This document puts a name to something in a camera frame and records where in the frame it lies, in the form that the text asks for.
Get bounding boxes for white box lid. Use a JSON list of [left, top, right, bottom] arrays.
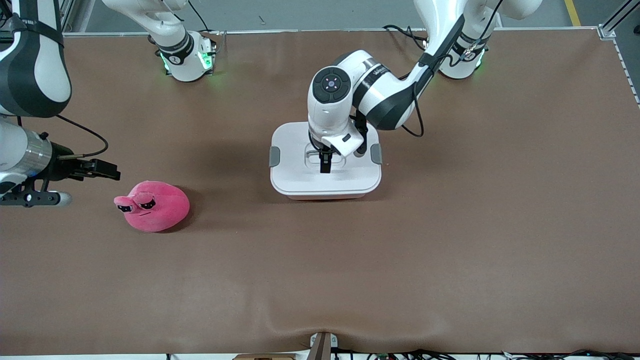
[[270, 121, 383, 197]]

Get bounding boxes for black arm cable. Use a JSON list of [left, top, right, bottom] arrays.
[[56, 114, 109, 159], [397, 60, 426, 138]]

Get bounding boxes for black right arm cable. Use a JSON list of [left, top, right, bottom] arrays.
[[56, 114, 109, 159]]

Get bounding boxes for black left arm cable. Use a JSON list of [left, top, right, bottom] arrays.
[[397, 60, 426, 138]]

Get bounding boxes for black right base cable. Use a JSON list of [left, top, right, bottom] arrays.
[[186, 0, 221, 36]]

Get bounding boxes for brown table mat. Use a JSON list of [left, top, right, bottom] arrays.
[[0, 27, 640, 357]]

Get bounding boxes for grey lid handle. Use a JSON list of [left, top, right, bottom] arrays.
[[305, 144, 347, 166]]

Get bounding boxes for black left base cables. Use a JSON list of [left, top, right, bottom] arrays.
[[382, 24, 432, 52]]

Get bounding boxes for silver table edge strip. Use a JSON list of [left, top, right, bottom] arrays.
[[64, 27, 617, 37]]

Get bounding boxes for pink plush toy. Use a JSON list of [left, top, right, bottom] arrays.
[[113, 180, 191, 233]]

